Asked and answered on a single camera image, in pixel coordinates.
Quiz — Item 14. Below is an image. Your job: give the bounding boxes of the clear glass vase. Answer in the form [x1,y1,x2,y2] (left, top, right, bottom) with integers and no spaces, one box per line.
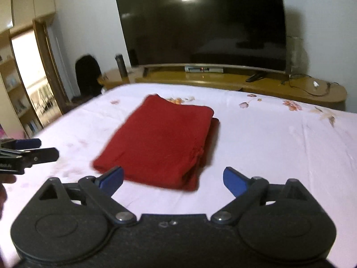
[285,34,304,75]

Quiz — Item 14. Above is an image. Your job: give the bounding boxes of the wooden television console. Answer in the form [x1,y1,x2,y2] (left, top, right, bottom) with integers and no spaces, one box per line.
[98,63,348,111]

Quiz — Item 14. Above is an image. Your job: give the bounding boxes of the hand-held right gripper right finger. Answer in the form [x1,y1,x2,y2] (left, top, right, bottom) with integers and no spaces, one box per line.
[210,166,311,226]

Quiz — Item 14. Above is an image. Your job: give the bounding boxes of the cream wall cabinets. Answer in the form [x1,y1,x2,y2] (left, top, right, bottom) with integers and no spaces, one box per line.
[0,0,57,35]

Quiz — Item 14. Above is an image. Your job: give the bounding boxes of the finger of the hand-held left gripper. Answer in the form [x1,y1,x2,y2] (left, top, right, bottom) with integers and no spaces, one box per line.
[0,138,42,151]
[15,147,60,165]

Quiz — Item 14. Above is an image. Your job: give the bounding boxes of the person's left hand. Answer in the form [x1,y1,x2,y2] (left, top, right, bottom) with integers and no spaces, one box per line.
[0,174,16,211]

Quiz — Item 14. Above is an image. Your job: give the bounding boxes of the black chair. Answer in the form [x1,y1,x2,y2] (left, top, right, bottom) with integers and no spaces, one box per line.
[74,54,103,98]

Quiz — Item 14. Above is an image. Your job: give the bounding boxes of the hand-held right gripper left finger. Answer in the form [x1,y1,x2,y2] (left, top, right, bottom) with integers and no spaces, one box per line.
[37,166,138,226]

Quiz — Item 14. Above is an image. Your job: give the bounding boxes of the floral pink bed sheet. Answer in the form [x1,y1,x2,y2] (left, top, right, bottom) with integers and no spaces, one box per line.
[0,83,357,268]

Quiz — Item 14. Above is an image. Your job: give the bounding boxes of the large black television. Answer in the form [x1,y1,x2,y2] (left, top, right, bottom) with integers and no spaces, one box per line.
[115,0,288,75]

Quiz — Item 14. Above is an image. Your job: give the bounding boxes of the black remote control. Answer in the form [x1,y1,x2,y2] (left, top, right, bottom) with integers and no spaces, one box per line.
[245,72,267,83]

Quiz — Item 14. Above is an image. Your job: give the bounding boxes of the black cable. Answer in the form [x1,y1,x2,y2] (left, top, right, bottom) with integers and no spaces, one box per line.
[281,73,340,96]

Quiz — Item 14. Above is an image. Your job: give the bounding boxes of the dark thermos bottle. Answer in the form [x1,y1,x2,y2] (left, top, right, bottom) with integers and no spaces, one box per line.
[114,53,129,79]

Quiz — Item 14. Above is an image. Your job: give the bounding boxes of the wooden bookshelf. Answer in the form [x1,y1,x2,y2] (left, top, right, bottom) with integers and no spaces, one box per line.
[0,51,44,139]

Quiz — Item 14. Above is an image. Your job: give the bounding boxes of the wooden door frame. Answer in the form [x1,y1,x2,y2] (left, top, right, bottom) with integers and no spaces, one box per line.
[9,19,71,132]

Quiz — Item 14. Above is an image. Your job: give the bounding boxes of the silver set-top box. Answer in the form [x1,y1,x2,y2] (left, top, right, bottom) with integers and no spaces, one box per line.
[184,65,224,74]

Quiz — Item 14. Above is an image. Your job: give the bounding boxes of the red knit garment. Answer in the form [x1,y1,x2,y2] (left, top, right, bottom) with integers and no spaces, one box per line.
[92,94,220,192]

